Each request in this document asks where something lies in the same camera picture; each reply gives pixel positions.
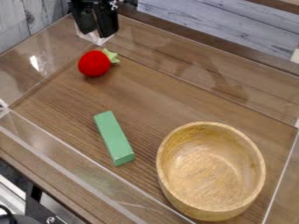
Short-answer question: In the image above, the green rectangular block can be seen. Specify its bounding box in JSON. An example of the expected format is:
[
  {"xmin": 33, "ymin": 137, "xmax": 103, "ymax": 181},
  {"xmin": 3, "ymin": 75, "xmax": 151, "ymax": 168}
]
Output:
[{"xmin": 94, "ymin": 111, "xmax": 136, "ymax": 166}]

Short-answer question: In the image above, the clear acrylic enclosure wall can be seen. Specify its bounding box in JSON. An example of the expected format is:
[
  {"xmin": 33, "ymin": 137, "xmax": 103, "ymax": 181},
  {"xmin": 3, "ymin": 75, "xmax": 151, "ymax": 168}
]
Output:
[{"xmin": 0, "ymin": 100, "xmax": 195, "ymax": 224}]

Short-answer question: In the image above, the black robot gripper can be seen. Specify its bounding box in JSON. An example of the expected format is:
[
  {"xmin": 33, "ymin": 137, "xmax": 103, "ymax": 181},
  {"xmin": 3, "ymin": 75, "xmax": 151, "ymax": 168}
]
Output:
[{"xmin": 68, "ymin": 0, "xmax": 119, "ymax": 38}]

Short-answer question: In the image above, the black cable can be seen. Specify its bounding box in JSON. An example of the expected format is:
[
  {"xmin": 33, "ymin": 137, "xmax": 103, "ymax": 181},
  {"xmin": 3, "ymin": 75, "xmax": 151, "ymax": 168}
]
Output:
[{"xmin": 0, "ymin": 205, "xmax": 19, "ymax": 224}]

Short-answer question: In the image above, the round wooden bowl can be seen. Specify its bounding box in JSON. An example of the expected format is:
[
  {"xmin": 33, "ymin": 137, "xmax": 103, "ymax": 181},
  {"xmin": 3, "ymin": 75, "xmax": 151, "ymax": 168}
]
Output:
[{"xmin": 156, "ymin": 122, "xmax": 267, "ymax": 221}]

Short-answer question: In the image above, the black table leg bracket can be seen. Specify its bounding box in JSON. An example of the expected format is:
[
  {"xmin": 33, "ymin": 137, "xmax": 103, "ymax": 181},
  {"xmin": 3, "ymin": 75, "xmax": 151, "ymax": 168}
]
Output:
[{"xmin": 24, "ymin": 185, "xmax": 67, "ymax": 224}]

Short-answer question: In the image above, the red plush strawberry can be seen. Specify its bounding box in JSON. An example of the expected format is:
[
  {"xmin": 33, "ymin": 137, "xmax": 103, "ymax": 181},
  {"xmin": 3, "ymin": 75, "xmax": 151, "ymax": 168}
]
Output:
[{"xmin": 78, "ymin": 48, "xmax": 120, "ymax": 77}]

